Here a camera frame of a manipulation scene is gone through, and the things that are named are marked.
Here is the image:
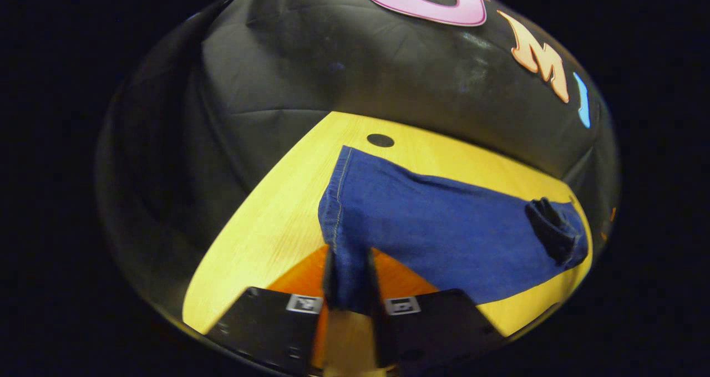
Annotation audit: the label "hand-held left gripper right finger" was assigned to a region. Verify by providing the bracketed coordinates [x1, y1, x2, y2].
[365, 248, 505, 375]

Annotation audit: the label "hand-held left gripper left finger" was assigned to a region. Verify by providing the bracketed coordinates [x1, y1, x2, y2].
[206, 246, 336, 376]

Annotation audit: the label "blue denim jeans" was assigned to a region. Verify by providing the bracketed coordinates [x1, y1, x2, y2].
[318, 145, 590, 314]

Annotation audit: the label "black backdrop cloth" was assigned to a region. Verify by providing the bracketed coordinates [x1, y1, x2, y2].
[97, 0, 621, 333]

